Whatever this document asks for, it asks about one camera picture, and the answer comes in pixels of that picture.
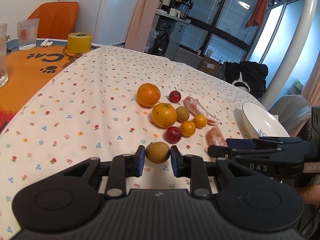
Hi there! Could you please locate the green-brown kiwi fruit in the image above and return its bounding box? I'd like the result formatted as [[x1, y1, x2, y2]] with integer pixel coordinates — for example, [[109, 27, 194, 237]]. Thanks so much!
[[176, 106, 190, 123], [145, 141, 170, 164]]

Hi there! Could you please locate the red small apple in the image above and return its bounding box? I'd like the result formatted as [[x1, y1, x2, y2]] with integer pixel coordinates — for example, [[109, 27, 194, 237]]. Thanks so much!
[[168, 88, 182, 103], [164, 126, 182, 145]]

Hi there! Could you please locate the small tangerine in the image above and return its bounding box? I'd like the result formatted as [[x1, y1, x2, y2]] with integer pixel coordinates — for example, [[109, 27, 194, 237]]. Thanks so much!
[[193, 114, 208, 128], [180, 121, 196, 137]]

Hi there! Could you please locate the yellow-orange large orange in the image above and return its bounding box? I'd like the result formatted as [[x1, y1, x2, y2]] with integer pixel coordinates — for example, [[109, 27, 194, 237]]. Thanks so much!
[[151, 103, 177, 128]]

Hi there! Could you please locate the dark orange large orange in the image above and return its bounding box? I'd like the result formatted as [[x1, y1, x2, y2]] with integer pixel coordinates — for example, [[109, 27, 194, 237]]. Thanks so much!
[[136, 83, 161, 107]]

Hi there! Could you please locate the person's right hand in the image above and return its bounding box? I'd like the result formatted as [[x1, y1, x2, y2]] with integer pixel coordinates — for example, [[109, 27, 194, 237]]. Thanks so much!
[[296, 185, 320, 206]]

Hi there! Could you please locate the white plate blue rim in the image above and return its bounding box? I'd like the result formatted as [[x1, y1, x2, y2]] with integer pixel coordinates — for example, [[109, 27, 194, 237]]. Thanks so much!
[[241, 102, 290, 139]]

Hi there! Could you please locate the grey chair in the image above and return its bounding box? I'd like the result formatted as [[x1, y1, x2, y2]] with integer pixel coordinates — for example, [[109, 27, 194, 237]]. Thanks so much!
[[269, 95, 312, 134]]

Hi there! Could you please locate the floral white tablecloth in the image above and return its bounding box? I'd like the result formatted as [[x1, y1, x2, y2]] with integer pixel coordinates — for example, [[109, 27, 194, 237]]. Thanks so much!
[[1, 46, 256, 239]]

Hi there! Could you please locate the black jacket on chair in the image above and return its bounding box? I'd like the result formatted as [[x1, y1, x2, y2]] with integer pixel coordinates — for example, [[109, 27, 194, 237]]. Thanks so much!
[[224, 61, 268, 100]]

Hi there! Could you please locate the cardboard box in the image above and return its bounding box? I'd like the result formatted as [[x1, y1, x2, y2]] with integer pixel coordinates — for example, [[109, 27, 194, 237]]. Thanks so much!
[[199, 56, 223, 77]]

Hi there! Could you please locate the orange hanging towel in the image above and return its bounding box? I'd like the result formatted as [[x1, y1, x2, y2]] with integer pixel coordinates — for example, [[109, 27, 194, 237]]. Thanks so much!
[[245, 0, 269, 28]]

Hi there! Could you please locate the yellow tape roll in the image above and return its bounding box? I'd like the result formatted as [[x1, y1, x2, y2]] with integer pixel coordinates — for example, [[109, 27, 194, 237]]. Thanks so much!
[[67, 32, 92, 54]]

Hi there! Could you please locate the orange cat table mat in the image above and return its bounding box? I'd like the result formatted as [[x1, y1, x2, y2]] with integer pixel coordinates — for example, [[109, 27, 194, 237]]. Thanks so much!
[[0, 38, 101, 136]]

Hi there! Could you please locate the pink curtain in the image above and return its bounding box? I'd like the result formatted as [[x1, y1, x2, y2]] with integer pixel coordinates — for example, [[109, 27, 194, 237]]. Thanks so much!
[[124, 0, 159, 52]]

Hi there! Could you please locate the white kettle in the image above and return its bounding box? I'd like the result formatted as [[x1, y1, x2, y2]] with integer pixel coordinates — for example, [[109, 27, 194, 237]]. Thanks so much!
[[169, 8, 181, 18]]

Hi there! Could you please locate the tall frosted drinking glass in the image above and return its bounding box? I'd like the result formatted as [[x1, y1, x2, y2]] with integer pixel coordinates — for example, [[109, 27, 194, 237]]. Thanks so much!
[[0, 23, 8, 87]]

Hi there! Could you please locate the black spice rack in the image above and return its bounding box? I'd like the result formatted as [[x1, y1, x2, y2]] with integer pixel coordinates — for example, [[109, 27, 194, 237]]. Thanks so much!
[[172, 0, 194, 20]]

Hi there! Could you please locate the white refrigerator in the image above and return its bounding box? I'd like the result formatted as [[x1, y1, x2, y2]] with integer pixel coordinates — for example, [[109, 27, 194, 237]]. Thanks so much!
[[61, 0, 138, 45]]

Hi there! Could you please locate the orange chair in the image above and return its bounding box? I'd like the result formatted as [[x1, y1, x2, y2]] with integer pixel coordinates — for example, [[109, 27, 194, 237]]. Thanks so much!
[[28, 2, 79, 40]]

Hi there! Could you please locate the short clear drinking glass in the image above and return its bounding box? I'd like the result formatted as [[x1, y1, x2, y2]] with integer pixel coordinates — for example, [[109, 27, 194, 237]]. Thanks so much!
[[17, 18, 40, 51]]

